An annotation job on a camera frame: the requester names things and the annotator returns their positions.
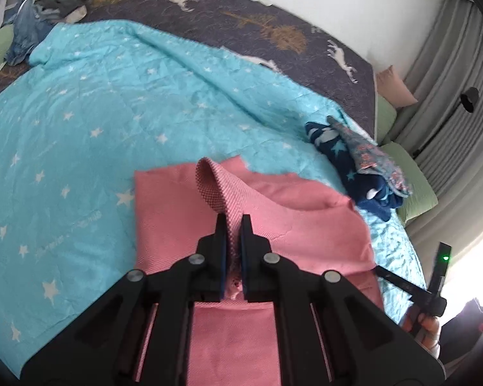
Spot pile of dark clothes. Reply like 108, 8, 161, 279
34, 0, 91, 25

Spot pink pillow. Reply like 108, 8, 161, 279
376, 65, 419, 108

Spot grey curtain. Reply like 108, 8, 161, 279
398, 0, 483, 259

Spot floral patterned garment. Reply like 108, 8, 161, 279
326, 116, 413, 198

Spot dark printed bedsheet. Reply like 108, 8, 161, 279
0, 0, 377, 145

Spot dark cloth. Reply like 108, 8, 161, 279
440, 298, 483, 367

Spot person's right hand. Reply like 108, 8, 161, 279
400, 309, 442, 356

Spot blue jeans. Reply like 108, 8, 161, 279
6, 2, 55, 65

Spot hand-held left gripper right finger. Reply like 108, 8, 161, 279
240, 214, 446, 386

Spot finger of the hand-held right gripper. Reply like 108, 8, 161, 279
375, 265, 431, 295

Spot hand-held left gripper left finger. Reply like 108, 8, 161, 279
20, 213, 228, 386

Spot turquoise star blanket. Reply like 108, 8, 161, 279
0, 20, 427, 379

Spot navy star garment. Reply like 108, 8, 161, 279
305, 121, 403, 222

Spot pink knit garment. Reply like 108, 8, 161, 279
134, 158, 385, 386

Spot black floor lamp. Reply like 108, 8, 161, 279
412, 87, 480, 158

